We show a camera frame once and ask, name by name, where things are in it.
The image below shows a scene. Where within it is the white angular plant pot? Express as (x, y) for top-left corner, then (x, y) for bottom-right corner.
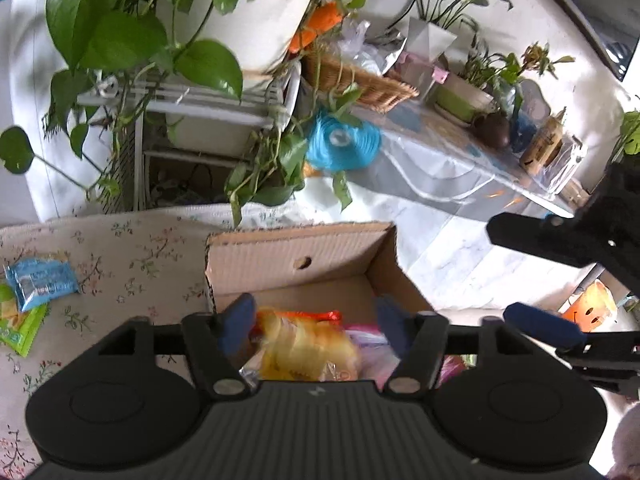
(406, 16), (458, 59)

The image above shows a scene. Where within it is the white plant rack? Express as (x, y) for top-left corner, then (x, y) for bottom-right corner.
(75, 62), (303, 211)

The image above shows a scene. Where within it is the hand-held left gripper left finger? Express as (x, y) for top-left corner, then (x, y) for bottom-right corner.
(97, 292), (258, 403)

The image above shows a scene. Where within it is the wicker basket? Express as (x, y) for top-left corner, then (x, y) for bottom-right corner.
(300, 45), (420, 113)

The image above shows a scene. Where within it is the green plant pot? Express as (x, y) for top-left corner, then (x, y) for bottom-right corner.
(432, 72), (496, 124)

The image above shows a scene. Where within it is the table with clear cover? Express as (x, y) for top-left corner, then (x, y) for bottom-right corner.
(345, 100), (591, 217)

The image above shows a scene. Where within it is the black cable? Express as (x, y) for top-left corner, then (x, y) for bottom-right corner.
(182, 162), (216, 197)

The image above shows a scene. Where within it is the large white plant pot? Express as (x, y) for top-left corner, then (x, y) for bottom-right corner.
(170, 0), (326, 73)

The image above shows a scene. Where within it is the purple snack packet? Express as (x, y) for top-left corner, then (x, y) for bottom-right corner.
(345, 325), (466, 392)

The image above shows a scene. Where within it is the red snack packet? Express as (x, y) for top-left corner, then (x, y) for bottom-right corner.
(250, 309), (345, 341)

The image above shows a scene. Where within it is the small white plant pot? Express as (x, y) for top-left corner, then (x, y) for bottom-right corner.
(167, 115), (261, 157)

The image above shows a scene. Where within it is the orange smiley bag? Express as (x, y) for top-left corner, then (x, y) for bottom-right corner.
(562, 280), (621, 333)

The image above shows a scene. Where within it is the blue snack packet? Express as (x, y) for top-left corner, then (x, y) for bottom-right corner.
(4, 255), (81, 312)

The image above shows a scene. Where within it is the amber bottle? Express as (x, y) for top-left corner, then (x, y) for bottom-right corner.
(520, 107), (566, 171)

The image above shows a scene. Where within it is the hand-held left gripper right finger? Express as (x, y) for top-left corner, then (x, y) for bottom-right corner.
(375, 294), (538, 396)

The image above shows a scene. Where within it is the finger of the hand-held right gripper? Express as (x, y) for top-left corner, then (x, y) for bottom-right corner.
(502, 302), (640, 402)
(486, 212), (602, 268)

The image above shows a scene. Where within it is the floral tablecloth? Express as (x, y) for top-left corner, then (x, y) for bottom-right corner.
(0, 204), (301, 480)

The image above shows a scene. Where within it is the pothos plant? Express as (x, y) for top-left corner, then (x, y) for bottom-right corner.
(0, 0), (381, 228)

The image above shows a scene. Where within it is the small leafy plant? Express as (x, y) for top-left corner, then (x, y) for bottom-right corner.
(465, 42), (576, 108)

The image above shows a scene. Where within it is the green snack packet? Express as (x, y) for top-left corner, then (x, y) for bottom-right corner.
(0, 285), (48, 358)

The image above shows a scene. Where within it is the blue ruffled object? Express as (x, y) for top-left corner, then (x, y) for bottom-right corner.
(306, 112), (383, 171)

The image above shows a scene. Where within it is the clear plastic box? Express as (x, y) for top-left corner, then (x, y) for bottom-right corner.
(542, 135), (588, 196)

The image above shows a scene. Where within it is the cardboard box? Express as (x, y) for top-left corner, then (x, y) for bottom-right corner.
(204, 221), (471, 396)

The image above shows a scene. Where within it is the brown round pot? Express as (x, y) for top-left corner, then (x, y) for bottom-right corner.
(472, 110), (512, 150)

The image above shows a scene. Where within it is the yellow snack packet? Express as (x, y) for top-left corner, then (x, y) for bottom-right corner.
(240, 306), (363, 382)

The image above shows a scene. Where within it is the orange plastic bag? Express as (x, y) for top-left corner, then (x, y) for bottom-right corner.
(290, 2), (346, 53)

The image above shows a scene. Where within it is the dark screen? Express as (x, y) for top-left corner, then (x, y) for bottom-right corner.
(520, 0), (640, 82)

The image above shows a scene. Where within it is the white plastic bag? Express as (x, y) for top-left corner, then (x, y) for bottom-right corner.
(340, 20), (406, 77)

